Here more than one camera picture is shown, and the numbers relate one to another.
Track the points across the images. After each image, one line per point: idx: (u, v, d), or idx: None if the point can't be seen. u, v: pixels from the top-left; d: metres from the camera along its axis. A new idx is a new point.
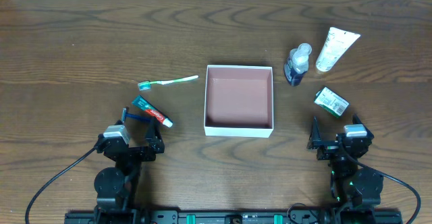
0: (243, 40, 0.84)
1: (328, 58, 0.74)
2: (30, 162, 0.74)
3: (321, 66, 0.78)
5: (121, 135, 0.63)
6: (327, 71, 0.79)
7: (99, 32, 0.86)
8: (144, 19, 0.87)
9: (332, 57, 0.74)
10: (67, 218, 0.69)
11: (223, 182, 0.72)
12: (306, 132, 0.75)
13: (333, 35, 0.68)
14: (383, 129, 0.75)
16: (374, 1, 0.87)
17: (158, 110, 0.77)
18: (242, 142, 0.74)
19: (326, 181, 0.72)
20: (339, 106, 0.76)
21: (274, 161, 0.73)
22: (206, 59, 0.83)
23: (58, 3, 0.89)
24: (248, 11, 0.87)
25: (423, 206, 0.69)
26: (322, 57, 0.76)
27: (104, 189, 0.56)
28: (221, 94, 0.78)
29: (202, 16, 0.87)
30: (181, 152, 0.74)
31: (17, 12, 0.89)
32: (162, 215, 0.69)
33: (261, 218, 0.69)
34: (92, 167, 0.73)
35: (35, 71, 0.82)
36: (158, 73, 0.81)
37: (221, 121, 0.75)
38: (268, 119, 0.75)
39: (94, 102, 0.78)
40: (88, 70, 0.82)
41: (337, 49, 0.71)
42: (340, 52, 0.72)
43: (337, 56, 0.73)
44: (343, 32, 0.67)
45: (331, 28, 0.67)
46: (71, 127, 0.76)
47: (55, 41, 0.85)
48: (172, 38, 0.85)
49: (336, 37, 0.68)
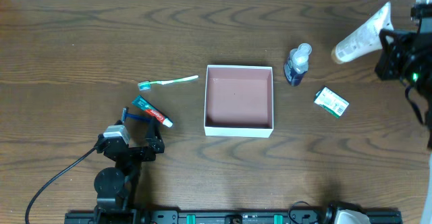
0: (243, 40, 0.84)
1: (350, 45, 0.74)
2: (30, 162, 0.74)
3: (339, 48, 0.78)
5: (121, 135, 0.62)
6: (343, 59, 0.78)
7: (99, 32, 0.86)
8: (144, 18, 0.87)
9: (352, 46, 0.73)
10: (67, 218, 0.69)
11: (224, 182, 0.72)
12: (306, 132, 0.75)
13: (380, 16, 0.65)
14: (383, 129, 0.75)
16: (374, 1, 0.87)
17: (158, 110, 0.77)
18: (242, 142, 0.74)
19: (326, 180, 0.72)
20: (339, 106, 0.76)
21: (275, 161, 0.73)
22: (206, 59, 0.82)
23: (58, 3, 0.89)
24: (248, 11, 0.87)
25: (422, 206, 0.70)
26: (348, 45, 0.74)
27: (104, 189, 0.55)
28: (220, 94, 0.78)
29: (202, 15, 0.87)
30: (181, 152, 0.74)
31: (18, 12, 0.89)
32: (162, 215, 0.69)
33: (261, 218, 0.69)
34: (92, 167, 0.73)
35: (36, 70, 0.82)
36: (158, 73, 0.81)
37: (220, 121, 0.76)
38: (268, 119, 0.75)
39: (95, 102, 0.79)
40: (88, 70, 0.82)
41: (363, 38, 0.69)
42: (361, 44, 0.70)
43: (357, 47, 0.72)
44: (387, 23, 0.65)
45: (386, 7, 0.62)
46: (71, 128, 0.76)
47: (55, 41, 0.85)
48: (172, 38, 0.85)
49: (377, 19, 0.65)
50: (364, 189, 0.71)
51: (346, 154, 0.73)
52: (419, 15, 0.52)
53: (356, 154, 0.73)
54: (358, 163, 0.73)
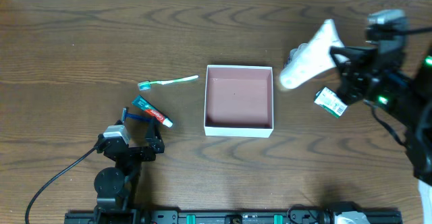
0: (243, 40, 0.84)
1: (297, 69, 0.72)
2: (30, 162, 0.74)
3: (285, 77, 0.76)
5: (121, 135, 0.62)
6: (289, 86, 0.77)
7: (99, 32, 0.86)
8: (144, 18, 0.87)
9: (300, 69, 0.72)
10: (67, 218, 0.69)
11: (223, 182, 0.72)
12: (306, 132, 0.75)
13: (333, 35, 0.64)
14: (383, 129, 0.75)
16: (374, 2, 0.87)
17: (158, 110, 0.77)
18: (242, 142, 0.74)
19: (327, 180, 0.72)
20: (339, 106, 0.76)
21: (275, 161, 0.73)
22: (206, 59, 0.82)
23: (59, 3, 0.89)
24: (248, 11, 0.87)
25: (422, 206, 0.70)
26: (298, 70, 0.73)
27: (104, 189, 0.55)
28: (220, 94, 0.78)
29: (202, 15, 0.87)
30: (181, 152, 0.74)
31: (18, 12, 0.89)
32: (162, 215, 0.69)
33: (261, 218, 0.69)
34: (92, 167, 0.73)
35: (36, 70, 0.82)
36: (158, 73, 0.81)
37: (220, 121, 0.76)
38: (268, 119, 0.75)
39: (95, 102, 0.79)
40: (88, 70, 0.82)
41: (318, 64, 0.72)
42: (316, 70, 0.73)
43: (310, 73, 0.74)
44: (333, 41, 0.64)
45: (328, 24, 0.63)
46: (71, 128, 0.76)
47: (54, 42, 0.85)
48: (172, 38, 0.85)
49: (320, 39, 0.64)
50: (364, 189, 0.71)
51: (345, 154, 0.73)
52: (376, 37, 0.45)
53: (355, 154, 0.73)
54: (357, 163, 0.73)
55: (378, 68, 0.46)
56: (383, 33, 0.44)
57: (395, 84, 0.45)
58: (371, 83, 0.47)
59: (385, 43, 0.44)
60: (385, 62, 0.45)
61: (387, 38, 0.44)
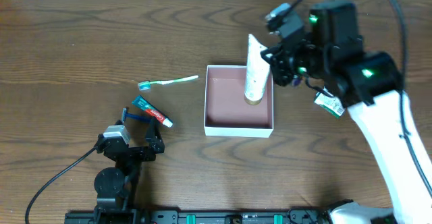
0: (243, 40, 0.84)
1: (249, 78, 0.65)
2: (30, 162, 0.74)
3: (247, 91, 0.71)
5: (121, 135, 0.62)
6: (254, 97, 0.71)
7: (99, 32, 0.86)
8: (144, 18, 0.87)
9: (252, 79, 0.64)
10: (67, 218, 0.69)
11: (223, 182, 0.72)
12: (306, 132, 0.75)
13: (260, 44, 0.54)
14: None
16: (374, 2, 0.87)
17: (158, 110, 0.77)
18: (242, 142, 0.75)
19: (326, 179, 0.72)
20: (339, 106, 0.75)
21: (274, 161, 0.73)
22: (206, 59, 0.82)
23: (59, 3, 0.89)
24: (248, 11, 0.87)
25: None
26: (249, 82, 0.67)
27: (104, 189, 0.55)
28: (220, 94, 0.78)
29: (202, 15, 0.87)
30: (181, 152, 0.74)
31: (18, 12, 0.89)
32: (162, 215, 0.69)
33: (261, 218, 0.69)
34: (92, 167, 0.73)
35: (36, 70, 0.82)
36: (158, 73, 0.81)
37: (220, 121, 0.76)
38: (268, 119, 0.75)
39: (94, 102, 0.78)
40: (88, 70, 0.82)
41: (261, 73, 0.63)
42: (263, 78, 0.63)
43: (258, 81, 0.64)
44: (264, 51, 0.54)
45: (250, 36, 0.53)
46: (71, 128, 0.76)
47: (54, 42, 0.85)
48: (172, 38, 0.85)
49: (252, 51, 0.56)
50: (363, 189, 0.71)
51: (345, 154, 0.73)
52: (273, 29, 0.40)
53: (355, 154, 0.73)
54: (357, 163, 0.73)
55: (279, 44, 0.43)
56: (275, 19, 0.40)
57: (304, 51, 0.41)
58: (287, 61, 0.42)
59: (281, 26, 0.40)
60: (295, 42, 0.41)
61: (280, 24, 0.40)
